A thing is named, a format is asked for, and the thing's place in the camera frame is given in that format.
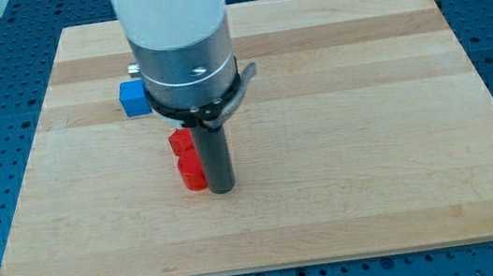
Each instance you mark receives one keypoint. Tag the blue cube block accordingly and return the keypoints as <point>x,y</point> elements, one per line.
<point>132,98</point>

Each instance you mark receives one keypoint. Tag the black clamp with grey lever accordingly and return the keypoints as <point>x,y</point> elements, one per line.
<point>212,116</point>

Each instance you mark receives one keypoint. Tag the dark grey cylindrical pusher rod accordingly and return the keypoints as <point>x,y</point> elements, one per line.
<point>211,147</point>

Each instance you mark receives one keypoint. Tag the red block behind cylinder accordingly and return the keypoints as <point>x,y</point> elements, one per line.
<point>180,141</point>

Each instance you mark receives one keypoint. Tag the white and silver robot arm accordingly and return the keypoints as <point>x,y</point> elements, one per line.
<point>183,49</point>

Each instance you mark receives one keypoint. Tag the light wooden board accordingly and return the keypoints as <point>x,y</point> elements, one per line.
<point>366,131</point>

